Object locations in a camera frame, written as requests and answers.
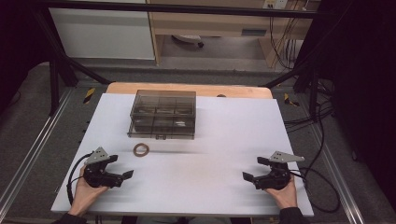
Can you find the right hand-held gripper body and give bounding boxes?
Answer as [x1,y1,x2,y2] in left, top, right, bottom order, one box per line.
[253,150,305,191]

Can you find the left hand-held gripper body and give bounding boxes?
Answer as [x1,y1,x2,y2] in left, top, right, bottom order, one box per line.
[82,147,124,189]

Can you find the person's right hand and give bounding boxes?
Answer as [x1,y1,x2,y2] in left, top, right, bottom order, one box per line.
[264,175,299,210]

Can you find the person's left hand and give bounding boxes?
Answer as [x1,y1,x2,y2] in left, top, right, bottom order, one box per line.
[68,165,110,217]

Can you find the yellow black floor tape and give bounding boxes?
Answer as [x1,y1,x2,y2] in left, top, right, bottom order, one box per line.
[82,87,96,105]
[283,92,301,107]

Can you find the clear smoky drawer storage box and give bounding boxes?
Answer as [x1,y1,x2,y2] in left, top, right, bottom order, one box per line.
[127,89,197,140]

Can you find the wooden table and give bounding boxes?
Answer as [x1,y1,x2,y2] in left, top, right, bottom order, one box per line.
[106,81,274,100]

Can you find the white cabinet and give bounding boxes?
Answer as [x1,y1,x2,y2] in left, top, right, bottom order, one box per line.
[49,0,156,61]

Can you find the white power strip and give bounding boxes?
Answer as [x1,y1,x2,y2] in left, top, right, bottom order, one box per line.
[171,34,205,49]

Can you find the light wooden desk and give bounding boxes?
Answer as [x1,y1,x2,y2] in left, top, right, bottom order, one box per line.
[147,0,321,67]

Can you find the brown tape ring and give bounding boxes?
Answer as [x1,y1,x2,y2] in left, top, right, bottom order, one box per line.
[133,142,150,158]

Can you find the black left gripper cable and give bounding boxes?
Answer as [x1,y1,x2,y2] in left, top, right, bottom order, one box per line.
[66,151,94,207]

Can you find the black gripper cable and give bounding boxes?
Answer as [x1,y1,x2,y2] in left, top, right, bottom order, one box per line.
[66,151,94,207]
[290,167,341,215]

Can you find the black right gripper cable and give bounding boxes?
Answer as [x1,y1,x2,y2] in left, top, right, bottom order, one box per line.
[290,167,341,215]

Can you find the aluminium floor rail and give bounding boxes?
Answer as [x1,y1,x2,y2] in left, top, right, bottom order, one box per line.
[0,88,75,213]
[309,123,366,224]

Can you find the black floor cables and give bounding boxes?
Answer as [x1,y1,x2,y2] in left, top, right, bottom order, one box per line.
[284,77,337,134]

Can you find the bundle of hanging black cables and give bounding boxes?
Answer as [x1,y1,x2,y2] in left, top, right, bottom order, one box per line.
[268,12,302,71]

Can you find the white wall outlet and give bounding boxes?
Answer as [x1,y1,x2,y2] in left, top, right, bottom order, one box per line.
[262,0,290,10]

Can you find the black metal frame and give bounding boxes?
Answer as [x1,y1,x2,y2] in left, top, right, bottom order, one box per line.
[31,0,326,123]

